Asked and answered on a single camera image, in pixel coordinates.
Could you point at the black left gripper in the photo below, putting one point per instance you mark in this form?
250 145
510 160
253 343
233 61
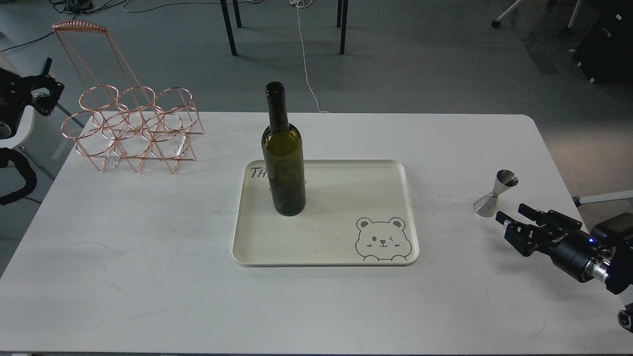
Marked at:
15 96

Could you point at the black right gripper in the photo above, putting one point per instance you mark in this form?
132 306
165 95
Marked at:
570 250

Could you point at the steel double jigger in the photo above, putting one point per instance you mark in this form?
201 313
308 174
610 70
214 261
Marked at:
487 205

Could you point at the dark green wine bottle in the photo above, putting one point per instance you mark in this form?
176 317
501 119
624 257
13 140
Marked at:
282 148

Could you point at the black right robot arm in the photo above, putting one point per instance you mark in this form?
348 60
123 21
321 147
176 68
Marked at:
604 254

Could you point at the cream bear serving tray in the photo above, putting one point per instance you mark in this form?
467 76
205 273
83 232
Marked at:
358 213

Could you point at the black equipment case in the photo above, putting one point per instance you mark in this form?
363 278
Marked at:
606 53

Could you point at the black table leg left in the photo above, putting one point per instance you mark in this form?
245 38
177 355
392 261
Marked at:
227 22

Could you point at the black table leg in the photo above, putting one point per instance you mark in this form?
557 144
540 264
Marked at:
227 22
341 23

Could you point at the black table leg right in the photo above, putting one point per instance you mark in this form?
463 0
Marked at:
341 23

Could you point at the copper wire bottle rack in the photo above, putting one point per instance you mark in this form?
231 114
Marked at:
126 122

